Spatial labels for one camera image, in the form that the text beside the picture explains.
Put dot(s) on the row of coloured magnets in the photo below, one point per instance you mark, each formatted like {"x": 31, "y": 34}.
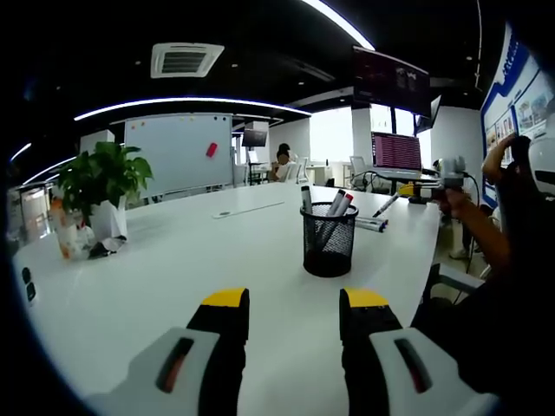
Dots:
{"x": 224, "y": 118}

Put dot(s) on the crumpled dark wrapper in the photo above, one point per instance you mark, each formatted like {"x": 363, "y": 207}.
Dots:
{"x": 104, "y": 248}

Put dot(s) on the monitor with purple screen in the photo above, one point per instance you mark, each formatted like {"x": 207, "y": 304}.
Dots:
{"x": 396, "y": 149}

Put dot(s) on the dark monitor on stand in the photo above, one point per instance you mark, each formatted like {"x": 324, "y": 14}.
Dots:
{"x": 254, "y": 138}

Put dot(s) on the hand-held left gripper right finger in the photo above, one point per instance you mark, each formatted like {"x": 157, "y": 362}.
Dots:
{"x": 368, "y": 342}

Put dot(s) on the grey office chair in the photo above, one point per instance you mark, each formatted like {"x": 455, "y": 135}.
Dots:
{"x": 455, "y": 281}

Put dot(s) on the blue white wall poster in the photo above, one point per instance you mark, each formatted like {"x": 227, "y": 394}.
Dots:
{"x": 520, "y": 104}

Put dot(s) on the green plant in white pot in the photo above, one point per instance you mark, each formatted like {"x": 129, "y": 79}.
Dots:
{"x": 104, "y": 173}

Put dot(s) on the white chest device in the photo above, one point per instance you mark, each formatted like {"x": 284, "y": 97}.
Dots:
{"x": 544, "y": 164}

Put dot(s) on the small hanging dark monitor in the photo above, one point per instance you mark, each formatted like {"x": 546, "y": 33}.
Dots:
{"x": 435, "y": 110}

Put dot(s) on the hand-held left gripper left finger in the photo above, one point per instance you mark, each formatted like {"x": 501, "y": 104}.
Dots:
{"x": 217, "y": 342}

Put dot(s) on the black mesh pen holder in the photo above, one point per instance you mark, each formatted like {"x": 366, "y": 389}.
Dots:
{"x": 327, "y": 264}

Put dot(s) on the white whiteboard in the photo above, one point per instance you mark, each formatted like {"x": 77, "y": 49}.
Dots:
{"x": 173, "y": 151}

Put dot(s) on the large hanging dark monitor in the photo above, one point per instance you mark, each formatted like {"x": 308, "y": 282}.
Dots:
{"x": 390, "y": 80}

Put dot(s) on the grey side desk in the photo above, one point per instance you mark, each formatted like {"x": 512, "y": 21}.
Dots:
{"x": 403, "y": 174}

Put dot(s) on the curved ceiling light strip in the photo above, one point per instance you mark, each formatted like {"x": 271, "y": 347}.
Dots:
{"x": 182, "y": 100}
{"x": 342, "y": 24}

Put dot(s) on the person's right hand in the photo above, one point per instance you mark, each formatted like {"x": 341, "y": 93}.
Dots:
{"x": 457, "y": 203}

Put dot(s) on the white office chair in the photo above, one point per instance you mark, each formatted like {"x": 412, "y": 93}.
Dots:
{"x": 301, "y": 170}
{"x": 357, "y": 167}

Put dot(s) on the black whiteboard marker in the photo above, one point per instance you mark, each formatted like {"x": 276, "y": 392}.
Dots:
{"x": 306, "y": 199}
{"x": 386, "y": 206}

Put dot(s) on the person's black shirt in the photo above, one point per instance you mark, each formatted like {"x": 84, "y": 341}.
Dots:
{"x": 498, "y": 346}

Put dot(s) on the small black device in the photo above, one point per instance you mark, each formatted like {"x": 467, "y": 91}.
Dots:
{"x": 26, "y": 274}
{"x": 30, "y": 291}

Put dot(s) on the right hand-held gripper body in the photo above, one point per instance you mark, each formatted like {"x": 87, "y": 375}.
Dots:
{"x": 453, "y": 171}

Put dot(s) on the red board eraser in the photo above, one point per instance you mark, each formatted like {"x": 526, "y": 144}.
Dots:
{"x": 211, "y": 149}

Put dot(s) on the small dark object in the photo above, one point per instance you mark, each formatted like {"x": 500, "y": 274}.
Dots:
{"x": 417, "y": 200}

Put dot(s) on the ceiling air conditioner vent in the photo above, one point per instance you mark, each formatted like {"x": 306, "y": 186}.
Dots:
{"x": 186, "y": 61}

